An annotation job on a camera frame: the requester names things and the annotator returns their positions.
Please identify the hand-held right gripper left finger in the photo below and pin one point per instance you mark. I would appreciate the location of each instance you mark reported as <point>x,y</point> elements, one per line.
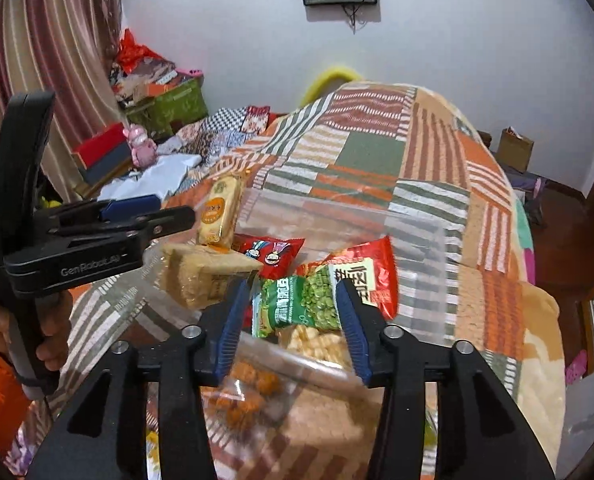
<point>229,330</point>

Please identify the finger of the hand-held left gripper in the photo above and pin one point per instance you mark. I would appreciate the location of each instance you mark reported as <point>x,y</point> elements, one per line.
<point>127,207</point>
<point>172,220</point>

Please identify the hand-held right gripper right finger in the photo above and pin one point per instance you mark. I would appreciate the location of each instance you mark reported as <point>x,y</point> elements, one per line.
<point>354,330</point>

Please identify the yellow biscuit packet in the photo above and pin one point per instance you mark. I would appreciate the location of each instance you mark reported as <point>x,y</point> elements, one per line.
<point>219,210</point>

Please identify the clear packet of puffed snacks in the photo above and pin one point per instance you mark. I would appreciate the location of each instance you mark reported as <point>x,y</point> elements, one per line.
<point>307,342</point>

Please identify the beige rice cake block packet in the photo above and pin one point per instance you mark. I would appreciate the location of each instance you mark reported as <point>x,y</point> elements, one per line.
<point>202,275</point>

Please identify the red peanut snack packet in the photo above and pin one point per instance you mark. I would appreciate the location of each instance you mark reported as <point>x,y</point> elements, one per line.
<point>372,270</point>

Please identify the green pea snack packet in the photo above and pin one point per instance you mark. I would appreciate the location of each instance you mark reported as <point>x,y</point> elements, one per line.
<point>297,300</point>

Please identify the red cartoon snack packet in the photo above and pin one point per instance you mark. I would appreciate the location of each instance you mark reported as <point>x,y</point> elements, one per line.
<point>272,255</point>

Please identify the clear plastic container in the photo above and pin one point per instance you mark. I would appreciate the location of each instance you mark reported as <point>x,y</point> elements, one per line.
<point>417,260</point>

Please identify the clear packet of fried snacks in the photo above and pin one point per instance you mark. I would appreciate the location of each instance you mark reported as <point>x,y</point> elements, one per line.
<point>249,395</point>

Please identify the person's left hand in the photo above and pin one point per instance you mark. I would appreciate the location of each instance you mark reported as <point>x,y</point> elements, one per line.
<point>54,330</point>

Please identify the white cloth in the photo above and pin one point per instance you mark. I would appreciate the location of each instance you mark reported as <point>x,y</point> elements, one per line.
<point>152,175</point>

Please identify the dark blue box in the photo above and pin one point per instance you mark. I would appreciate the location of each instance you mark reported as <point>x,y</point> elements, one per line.
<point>107,167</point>

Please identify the pink plush rabbit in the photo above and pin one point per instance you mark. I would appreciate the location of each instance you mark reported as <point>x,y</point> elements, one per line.
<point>142,147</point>

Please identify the red box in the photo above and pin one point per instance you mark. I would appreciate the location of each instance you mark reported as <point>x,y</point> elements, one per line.
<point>99,147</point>

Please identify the checkered cloth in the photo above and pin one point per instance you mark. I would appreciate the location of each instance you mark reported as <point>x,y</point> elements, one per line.
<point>217,130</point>

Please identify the green box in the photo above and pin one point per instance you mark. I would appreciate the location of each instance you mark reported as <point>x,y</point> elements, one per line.
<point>177,105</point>

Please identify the red plastic bag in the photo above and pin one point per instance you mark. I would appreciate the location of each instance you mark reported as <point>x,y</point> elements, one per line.
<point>137,55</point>

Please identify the patchwork blanket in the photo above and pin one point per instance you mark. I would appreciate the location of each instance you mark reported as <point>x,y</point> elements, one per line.
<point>367,155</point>

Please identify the striped curtain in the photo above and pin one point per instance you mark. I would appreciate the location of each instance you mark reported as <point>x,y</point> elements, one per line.
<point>52,35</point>

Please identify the grey bag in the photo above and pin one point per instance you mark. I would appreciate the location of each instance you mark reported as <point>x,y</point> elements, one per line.
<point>527,185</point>

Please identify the pink slipper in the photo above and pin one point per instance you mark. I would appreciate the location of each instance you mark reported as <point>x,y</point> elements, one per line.
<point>577,367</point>

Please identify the cardboard box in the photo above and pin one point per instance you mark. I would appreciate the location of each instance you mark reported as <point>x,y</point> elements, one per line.
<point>514,152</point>

